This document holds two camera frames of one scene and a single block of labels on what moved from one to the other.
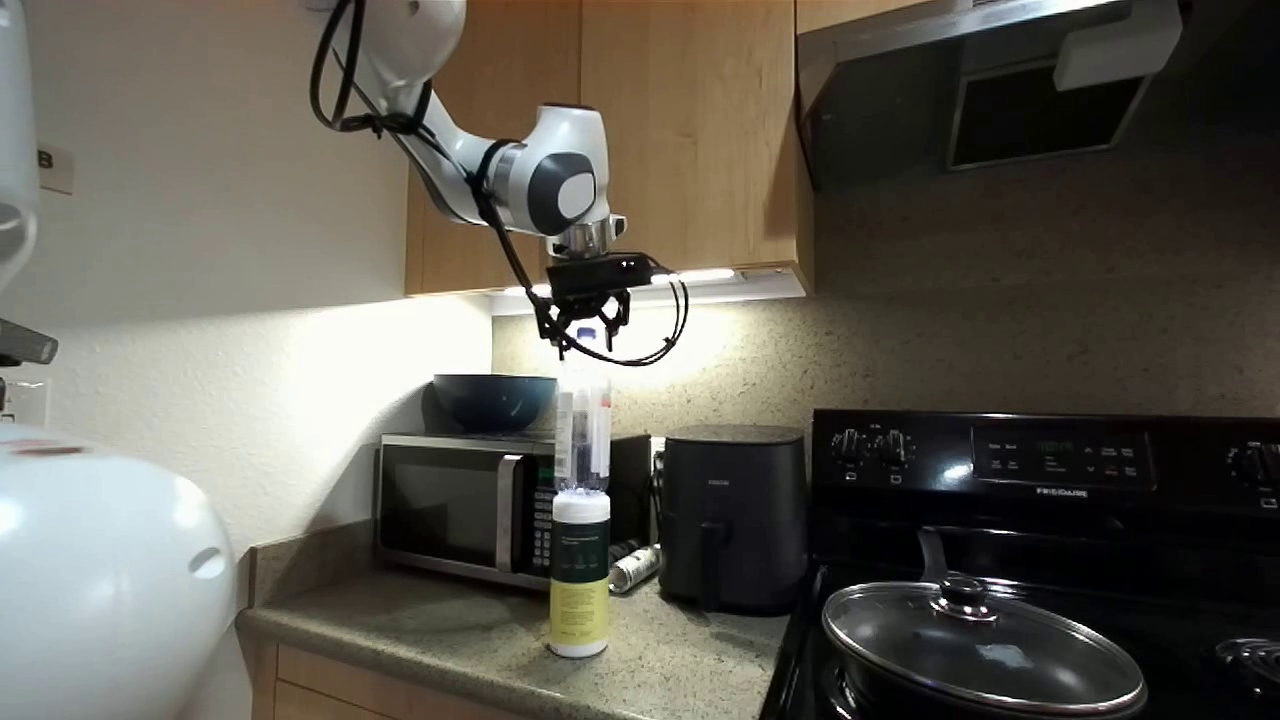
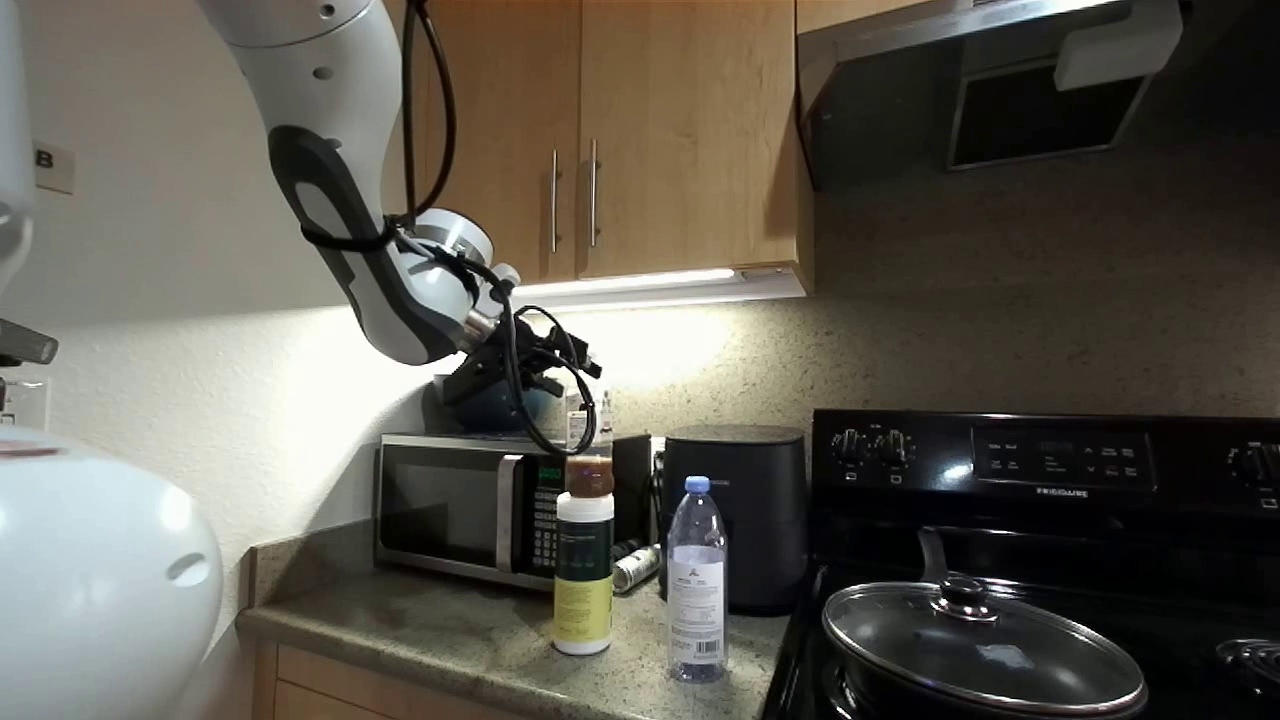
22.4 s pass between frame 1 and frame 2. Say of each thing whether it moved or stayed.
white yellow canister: stayed
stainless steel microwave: stayed
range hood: stayed
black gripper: moved
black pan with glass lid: stayed
